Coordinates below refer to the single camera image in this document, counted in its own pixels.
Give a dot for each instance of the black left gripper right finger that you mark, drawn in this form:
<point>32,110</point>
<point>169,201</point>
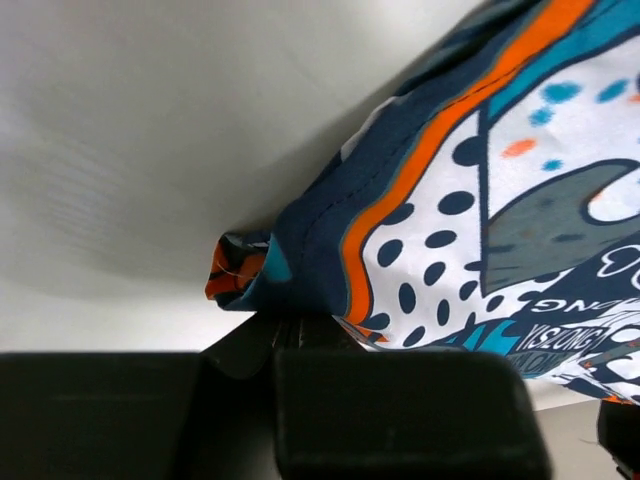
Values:
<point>298,398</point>

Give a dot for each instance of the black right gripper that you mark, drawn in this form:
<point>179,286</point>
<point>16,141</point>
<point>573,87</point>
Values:
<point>618,434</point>

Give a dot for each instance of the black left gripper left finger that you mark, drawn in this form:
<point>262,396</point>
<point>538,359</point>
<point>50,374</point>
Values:
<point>94,415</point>

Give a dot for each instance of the colourful patterned shorts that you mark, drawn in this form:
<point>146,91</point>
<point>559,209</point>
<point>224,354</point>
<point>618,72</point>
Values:
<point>491,204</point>

